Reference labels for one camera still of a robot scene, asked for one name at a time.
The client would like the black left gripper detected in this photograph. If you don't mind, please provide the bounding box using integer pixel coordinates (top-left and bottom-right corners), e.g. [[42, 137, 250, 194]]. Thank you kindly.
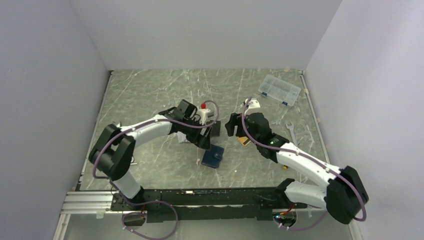
[[180, 116, 212, 150]]

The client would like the blue leather card holder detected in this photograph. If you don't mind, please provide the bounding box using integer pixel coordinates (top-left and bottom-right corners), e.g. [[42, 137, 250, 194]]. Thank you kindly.
[[201, 144, 225, 169]]

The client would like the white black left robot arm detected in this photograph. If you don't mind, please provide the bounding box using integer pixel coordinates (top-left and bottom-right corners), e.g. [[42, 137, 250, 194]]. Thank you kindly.
[[88, 99, 219, 210]]

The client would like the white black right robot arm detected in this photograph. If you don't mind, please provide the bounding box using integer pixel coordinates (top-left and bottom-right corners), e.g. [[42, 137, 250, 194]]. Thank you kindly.
[[225, 113, 369, 224]]

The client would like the black VIP card stack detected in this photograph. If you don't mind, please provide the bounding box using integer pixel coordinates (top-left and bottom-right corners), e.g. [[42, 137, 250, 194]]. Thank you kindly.
[[210, 120, 221, 138]]

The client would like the clear plastic organizer box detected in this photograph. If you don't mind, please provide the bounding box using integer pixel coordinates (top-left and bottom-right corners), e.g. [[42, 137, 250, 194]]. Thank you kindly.
[[258, 74, 301, 107]]

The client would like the silver open-end wrench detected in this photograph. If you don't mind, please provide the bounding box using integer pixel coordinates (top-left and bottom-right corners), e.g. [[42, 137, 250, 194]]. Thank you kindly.
[[285, 122, 298, 146]]

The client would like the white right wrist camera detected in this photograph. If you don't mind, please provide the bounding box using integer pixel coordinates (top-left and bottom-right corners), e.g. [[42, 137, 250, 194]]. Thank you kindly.
[[244, 98, 261, 115]]

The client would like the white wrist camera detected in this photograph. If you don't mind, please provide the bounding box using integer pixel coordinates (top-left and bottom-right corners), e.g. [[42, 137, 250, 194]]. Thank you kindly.
[[244, 98, 261, 115], [196, 102, 214, 125]]

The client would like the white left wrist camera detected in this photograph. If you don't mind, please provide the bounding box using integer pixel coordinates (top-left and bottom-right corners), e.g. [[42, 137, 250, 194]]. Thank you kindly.
[[196, 102, 214, 125]]

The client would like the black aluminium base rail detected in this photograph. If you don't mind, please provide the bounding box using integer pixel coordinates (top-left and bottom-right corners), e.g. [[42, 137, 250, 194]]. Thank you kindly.
[[60, 187, 312, 223]]

